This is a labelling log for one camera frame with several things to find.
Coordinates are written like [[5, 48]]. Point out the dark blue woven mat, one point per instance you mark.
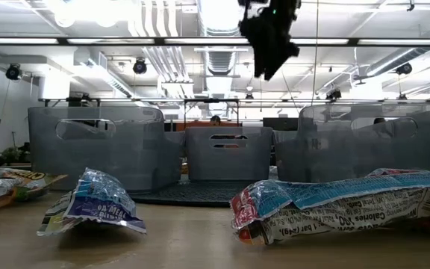
[[200, 194]]

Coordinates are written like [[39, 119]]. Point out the small green plant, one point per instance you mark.
[[11, 154]]

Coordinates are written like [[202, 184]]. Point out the blue silver oatmeal bar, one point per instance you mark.
[[99, 201]]

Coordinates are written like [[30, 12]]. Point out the small translucent grey bin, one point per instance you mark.
[[200, 160]]

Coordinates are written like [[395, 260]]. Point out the black device on rail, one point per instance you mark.
[[82, 101]]

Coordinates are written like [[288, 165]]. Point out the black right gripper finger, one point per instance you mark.
[[269, 60], [291, 49]]

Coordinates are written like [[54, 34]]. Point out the black ceiling spotlight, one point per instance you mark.
[[333, 95], [13, 71], [139, 66], [404, 68]]

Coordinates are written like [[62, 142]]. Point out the black overhead light rail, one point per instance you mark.
[[62, 41]]

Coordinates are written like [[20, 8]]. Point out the orange green Chewy bar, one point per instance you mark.
[[32, 179]]

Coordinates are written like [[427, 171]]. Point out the red Quaker Chewy bar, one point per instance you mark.
[[394, 172]]

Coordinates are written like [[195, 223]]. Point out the dark background monitor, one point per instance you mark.
[[280, 124]]

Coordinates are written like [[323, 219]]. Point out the large translucent grey bin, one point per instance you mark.
[[125, 164], [330, 157]]

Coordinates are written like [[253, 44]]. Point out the distant black frame rail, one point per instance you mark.
[[118, 100]]

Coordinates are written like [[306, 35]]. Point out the orange partition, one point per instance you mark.
[[192, 126]]

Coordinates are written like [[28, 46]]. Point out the silver ventilation duct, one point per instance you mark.
[[220, 61]]

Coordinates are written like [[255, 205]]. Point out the person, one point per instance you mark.
[[215, 120]]

